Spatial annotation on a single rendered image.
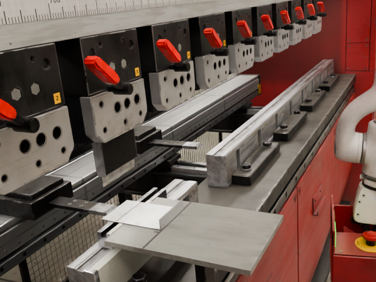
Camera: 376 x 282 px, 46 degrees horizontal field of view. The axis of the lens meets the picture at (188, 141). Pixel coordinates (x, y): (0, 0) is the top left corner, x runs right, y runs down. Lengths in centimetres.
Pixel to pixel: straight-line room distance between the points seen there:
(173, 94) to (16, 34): 39
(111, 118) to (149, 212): 22
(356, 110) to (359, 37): 171
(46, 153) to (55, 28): 17
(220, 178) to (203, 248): 52
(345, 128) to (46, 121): 73
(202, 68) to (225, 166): 31
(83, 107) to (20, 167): 16
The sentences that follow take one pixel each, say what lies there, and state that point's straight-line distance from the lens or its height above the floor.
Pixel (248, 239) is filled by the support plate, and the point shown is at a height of 100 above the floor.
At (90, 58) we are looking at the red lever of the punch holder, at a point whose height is 131.
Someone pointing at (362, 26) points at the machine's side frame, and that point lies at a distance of 279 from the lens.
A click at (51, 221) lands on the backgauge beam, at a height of 93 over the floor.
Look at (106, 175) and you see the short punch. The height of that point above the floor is 110.
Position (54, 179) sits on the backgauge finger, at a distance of 100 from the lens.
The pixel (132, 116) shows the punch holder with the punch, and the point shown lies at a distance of 77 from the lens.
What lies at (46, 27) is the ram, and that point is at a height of 136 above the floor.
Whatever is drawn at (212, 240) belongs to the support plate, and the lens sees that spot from 75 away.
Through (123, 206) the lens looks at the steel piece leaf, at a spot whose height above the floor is 100.
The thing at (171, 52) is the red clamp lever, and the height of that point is 129.
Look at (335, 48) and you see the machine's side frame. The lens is 282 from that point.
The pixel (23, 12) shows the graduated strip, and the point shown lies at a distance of 61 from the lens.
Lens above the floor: 138
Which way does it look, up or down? 18 degrees down
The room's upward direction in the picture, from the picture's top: 5 degrees counter-clockwise
